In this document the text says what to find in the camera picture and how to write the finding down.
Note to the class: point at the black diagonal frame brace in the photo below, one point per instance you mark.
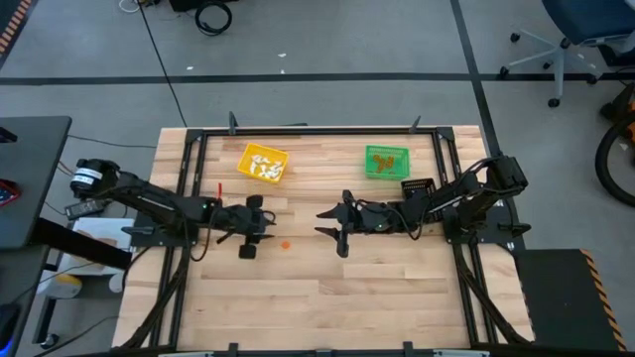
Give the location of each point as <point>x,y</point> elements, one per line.
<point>496,312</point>
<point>159,307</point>

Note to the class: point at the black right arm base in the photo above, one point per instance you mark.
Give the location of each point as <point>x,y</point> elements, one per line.
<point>496,233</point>

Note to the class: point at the red object on desk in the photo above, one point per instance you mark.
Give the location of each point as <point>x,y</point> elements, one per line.
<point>7,193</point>

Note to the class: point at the yellow plastic basket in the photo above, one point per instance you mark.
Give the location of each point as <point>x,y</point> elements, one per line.
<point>243,166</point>

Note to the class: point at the black plastic basket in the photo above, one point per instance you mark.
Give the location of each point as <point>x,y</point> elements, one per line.
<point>417,186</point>

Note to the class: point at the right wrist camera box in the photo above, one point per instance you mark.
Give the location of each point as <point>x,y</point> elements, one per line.
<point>377,215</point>

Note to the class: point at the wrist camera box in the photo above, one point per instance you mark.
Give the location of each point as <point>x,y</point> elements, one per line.
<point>235,218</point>
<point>377,215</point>

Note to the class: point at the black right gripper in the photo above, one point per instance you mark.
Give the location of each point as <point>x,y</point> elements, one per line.
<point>353,218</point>

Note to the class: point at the black power adapter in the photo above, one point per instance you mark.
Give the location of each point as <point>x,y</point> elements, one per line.
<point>84,209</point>

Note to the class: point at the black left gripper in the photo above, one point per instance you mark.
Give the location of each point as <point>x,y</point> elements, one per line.
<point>254,201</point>

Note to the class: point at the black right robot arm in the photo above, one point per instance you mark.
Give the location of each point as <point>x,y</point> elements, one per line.
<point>471,193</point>

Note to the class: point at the black table edge rail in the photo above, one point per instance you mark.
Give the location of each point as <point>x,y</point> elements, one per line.
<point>322,131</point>
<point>322,353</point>

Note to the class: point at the white cardboard box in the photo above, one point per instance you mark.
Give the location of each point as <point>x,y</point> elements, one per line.
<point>104,230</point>

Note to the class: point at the black side desk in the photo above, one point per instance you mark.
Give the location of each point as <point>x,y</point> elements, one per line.
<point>30,173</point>

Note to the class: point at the orange translucent pumpkin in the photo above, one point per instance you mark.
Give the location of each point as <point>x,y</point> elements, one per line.
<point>389,161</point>
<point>378,159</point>
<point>285,244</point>
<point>382,169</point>

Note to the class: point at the blue office chair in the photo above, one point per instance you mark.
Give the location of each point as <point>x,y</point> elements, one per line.
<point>585,20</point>

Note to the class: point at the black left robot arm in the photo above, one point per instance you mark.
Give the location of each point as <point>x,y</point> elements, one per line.
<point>149,198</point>

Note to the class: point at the yellow and white container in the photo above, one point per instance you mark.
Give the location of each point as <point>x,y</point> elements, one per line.
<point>62,285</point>

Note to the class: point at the red marker tag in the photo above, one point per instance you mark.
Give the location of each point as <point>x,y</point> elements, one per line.
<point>219,191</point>

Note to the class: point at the green plastic basket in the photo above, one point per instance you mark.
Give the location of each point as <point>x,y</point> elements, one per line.
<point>402,163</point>

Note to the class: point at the black striped-edge floor mat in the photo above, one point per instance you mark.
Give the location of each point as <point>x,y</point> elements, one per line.
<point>560,297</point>

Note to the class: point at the black frame side rail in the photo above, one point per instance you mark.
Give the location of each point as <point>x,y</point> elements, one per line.
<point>443,158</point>
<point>187,163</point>

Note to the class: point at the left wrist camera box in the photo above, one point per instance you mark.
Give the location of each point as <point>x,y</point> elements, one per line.
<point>235,218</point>

